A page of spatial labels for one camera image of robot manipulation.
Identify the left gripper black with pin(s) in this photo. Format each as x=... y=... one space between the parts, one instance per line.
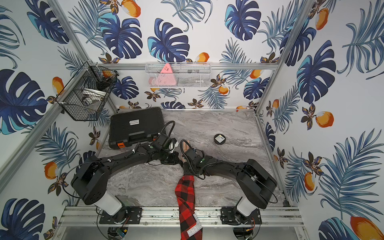
x=172 y=157

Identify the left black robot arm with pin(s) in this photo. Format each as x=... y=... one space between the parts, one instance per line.
x=91 y=179

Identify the red black plaid sleeve forearm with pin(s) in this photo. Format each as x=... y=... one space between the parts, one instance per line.
x=190 y=226

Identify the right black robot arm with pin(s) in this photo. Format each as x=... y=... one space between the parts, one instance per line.
x=257 y=184

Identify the mannequin hand peace sign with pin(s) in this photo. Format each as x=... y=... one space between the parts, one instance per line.
x=185 y=146

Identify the black round puck with label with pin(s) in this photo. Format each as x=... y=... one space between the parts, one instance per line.
x=219 y=139

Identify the black plastic tool case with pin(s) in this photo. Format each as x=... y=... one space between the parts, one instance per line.
x=127 y=129

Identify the pink triangular item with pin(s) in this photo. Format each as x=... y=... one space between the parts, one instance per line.
x=165 y=78

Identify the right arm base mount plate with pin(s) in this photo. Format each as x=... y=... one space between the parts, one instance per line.
x=232 y=217

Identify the white wire shelf basket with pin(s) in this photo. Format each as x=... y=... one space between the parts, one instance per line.
x=188 y=74

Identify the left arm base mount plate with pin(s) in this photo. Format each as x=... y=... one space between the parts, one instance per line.
x=127 y=215

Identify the black wire basket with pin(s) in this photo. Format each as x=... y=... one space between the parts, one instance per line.
x=85 y=96

